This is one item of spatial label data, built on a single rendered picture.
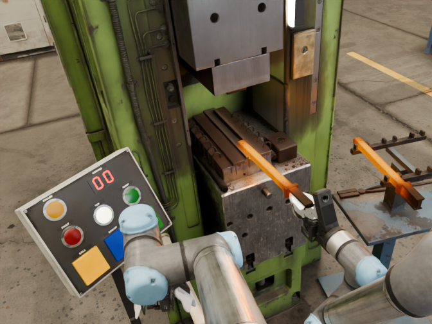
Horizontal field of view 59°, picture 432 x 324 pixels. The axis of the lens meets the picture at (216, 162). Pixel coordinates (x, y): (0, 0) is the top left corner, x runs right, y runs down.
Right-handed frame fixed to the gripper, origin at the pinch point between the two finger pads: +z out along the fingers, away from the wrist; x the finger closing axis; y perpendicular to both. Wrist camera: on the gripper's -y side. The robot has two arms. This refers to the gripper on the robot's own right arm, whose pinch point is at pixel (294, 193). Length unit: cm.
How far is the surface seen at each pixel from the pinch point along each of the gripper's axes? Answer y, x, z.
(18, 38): 60, -108, 562
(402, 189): 9.3, 37.2, -7.2
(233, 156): 2.4, -5.9, 31.5
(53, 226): -12, -67, 9
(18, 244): 98, -119, 147
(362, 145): 7.6, 42.4, 18.4
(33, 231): -13, -72, 8
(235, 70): -32.2, -4.4, 26.7
